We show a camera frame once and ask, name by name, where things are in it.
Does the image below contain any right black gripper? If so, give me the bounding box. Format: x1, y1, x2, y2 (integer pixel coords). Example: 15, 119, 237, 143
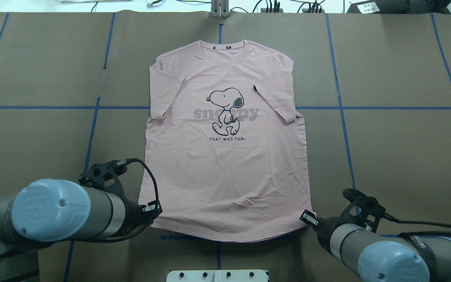
299, 209, 339, 244

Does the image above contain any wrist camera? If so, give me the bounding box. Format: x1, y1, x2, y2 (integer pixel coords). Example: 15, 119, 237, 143
340, 188, 386, 233
78, 159, 128, 198

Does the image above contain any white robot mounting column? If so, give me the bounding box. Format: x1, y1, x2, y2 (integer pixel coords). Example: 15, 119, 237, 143
166, 269, 270, 282

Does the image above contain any black power box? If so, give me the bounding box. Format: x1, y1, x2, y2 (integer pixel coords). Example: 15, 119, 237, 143
345, 0, 410, 14

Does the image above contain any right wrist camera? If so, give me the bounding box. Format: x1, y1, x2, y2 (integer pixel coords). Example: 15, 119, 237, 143
340, 188, 386, 233

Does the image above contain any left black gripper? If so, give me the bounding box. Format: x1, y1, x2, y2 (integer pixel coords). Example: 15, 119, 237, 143
122, 199, 162, 231

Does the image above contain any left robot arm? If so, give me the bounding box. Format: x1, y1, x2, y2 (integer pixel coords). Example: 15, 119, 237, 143
0, 179, 162, 282

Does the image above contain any pink Snoopy t-shirt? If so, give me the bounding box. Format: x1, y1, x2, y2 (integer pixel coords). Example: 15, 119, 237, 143
144, 40, 312, 243

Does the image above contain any aluminium frame post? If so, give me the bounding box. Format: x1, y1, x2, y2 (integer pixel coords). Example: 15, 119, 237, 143
210, 0, 230, 18

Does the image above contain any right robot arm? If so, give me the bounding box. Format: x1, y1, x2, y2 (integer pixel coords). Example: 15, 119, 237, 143
299, 210, 451, 282

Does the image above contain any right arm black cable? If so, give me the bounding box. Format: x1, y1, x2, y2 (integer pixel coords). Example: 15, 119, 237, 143
382, 212, 451, 234

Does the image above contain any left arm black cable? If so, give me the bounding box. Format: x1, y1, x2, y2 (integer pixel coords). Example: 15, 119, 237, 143
85, 157, 161, 243

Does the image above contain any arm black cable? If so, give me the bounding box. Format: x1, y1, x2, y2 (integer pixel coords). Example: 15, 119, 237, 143
382, 212, 451, 234
85, 157, 161, 243

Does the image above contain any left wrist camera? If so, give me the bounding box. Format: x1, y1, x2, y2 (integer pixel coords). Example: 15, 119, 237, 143
78, 159, 128, 198

